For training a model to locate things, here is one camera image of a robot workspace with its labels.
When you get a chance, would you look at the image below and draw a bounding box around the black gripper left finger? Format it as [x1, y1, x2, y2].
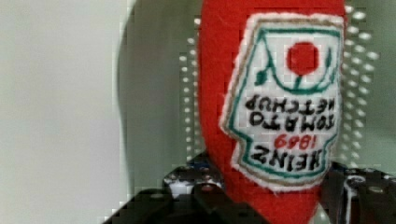
[103, 153, 268, 224]

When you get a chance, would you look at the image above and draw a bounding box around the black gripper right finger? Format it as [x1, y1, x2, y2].
[320, 162, 396, 224]

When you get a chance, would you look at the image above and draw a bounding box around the red plush ketchup bottle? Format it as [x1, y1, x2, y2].
[198, 0, 346, 224]

